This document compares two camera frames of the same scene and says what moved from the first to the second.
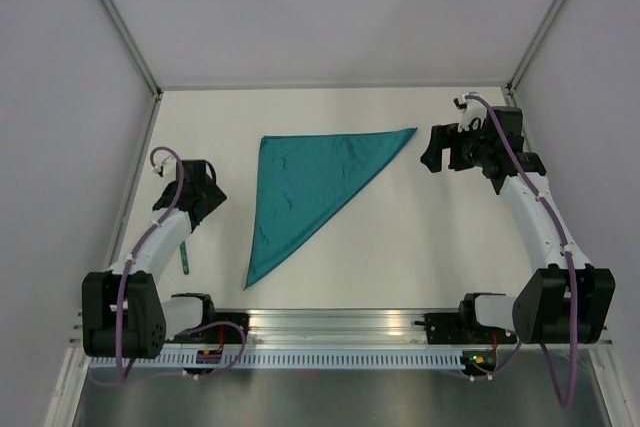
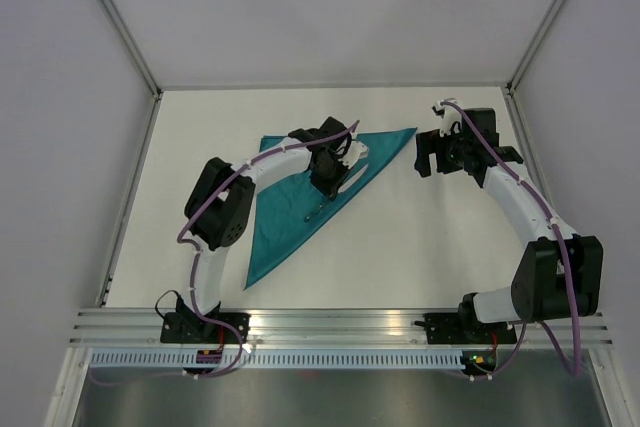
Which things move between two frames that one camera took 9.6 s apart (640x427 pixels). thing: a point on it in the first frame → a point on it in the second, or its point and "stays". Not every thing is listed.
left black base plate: (216, 334) stays
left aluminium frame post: (119, 20) stays
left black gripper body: (213, 195) → (331, 171)
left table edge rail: (155, 104) stays
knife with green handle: (184, 258) → (342, 190)
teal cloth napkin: (303, 179) stays
